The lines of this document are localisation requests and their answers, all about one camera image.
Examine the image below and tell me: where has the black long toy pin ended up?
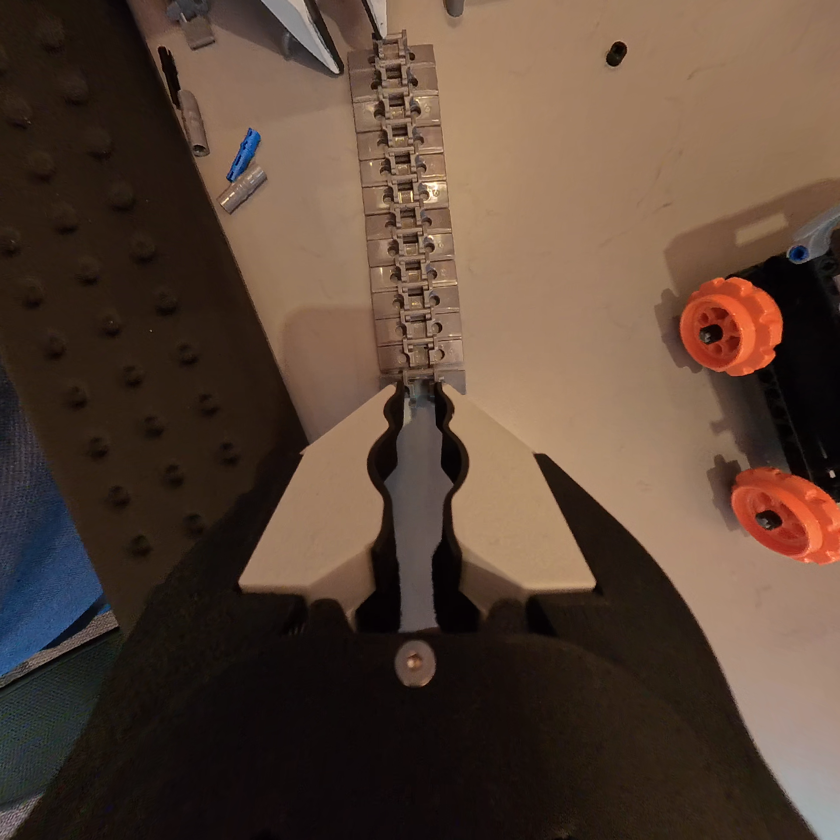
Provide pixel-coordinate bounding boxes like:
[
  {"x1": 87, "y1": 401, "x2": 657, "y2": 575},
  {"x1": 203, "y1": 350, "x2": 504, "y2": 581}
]
[{"x1": 157, "y1": 46, "x2": 181, "y2": 106}]

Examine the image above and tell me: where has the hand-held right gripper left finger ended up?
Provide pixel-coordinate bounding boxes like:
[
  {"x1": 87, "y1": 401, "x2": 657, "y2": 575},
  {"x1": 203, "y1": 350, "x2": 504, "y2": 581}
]
[{"x1": 238, "y1": 382, "x2": 404, "y2": 634}]

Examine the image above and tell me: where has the grey toy track chain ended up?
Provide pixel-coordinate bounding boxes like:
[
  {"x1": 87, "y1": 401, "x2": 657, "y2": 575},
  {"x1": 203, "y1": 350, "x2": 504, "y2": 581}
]
[{"x1": 346, "y1": 29, "x2": 468, "y2": 421}]

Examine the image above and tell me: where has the toy vehicle with orange wheels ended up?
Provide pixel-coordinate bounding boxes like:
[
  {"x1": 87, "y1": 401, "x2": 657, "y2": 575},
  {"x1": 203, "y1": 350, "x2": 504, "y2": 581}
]
[{"x1": 679, "y1": 210, "x2": 840, "y2": 565}]

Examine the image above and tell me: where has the grey connector tube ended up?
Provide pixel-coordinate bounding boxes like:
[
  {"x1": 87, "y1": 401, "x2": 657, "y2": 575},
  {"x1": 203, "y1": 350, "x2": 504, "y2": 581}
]
[
  {"x1": 178, "y1": 91, "x2": 211, "y2": 157},
  {"x1": 218, "y1": 165, "x2": 268, "y2": 214}
]

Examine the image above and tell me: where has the dark studded panel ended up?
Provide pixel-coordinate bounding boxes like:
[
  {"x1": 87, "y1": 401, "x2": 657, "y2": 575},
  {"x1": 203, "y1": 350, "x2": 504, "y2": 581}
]
[{"x1": 0, "y1": 0, "x2": 309, "y2": 631}]

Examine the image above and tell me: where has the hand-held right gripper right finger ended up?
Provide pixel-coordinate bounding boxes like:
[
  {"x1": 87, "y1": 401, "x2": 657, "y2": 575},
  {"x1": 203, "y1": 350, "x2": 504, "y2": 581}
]
[{"x1": 430, "y1": 383, "x2": 597, "y2": 634}]

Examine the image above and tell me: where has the blue toy pin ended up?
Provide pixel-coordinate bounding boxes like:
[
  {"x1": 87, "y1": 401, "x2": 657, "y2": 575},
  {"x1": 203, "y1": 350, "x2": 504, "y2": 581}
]
[{"x1": 226, "y1": 129, "x2": 261, "y2": 183}]

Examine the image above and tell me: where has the dark green pad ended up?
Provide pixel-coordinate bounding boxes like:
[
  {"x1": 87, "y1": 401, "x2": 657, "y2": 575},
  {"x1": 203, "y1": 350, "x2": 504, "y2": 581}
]
[{"x1": 0, "y1": 626, "x2": 129, "y2": 805}]

